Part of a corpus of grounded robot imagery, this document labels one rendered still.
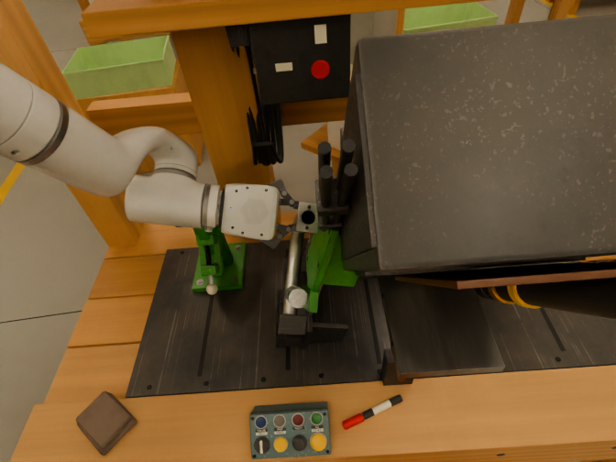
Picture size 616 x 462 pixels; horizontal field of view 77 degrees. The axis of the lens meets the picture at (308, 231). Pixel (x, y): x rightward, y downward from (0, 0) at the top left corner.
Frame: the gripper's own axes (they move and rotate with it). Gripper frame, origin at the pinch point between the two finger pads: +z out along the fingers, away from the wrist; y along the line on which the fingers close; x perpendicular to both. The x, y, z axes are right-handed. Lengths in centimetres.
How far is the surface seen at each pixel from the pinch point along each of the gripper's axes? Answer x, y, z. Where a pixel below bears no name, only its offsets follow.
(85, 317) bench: 34, -31, -49
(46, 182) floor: 247, 9, -160
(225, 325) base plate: 20.5, -27.7, -12.9
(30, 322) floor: 152, -69, -117
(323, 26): -10.0, 31.6, -1.5
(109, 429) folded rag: 6, -45, -33
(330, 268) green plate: -6.0, -8.7, 5.1
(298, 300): -0.4, -16.0, 0.8
